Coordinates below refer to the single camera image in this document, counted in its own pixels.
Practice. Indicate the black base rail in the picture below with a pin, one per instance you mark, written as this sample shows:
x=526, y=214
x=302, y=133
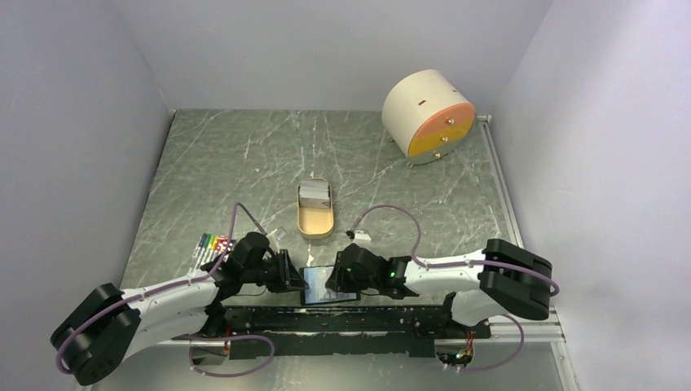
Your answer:
x=302, y=331

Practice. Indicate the aluminium side rail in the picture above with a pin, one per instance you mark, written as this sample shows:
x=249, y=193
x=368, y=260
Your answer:
x=484, y=125

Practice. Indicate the cream round drawer cabinet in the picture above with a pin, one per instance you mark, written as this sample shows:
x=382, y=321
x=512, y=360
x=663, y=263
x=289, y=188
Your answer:
x=426, y=116

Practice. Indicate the beige oval tray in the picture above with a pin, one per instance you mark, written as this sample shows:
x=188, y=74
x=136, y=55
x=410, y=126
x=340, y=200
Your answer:
x=315, y=223

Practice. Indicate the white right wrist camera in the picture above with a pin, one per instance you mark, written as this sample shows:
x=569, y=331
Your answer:
x=359, y=237

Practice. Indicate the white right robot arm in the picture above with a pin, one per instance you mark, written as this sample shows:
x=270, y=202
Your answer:
x=500, y=278

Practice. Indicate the stack of cards in tray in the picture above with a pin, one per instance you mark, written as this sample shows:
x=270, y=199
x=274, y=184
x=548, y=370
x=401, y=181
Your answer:
x=314, y=194

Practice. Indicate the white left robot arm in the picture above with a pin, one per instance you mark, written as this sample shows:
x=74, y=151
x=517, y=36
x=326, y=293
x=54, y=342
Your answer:
x=112, y=324

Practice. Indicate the rainbow striped card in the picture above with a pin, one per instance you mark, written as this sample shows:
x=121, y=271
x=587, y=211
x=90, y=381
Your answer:
x=208, y=247

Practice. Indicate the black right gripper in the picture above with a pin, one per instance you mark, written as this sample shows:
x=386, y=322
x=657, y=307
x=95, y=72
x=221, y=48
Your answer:
x=339, y=281

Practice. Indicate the black leather card holder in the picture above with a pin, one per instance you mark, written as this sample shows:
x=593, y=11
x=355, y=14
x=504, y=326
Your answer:
x=317, y=292

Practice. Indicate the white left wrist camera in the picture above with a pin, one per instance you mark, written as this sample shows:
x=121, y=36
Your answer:
x=275, y=237

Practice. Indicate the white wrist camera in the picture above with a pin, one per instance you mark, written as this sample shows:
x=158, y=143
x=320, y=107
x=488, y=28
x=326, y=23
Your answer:
x=275, y=237
x=359, y=237

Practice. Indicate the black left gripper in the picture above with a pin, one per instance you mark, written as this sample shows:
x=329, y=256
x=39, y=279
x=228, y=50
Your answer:
x=288, y=278

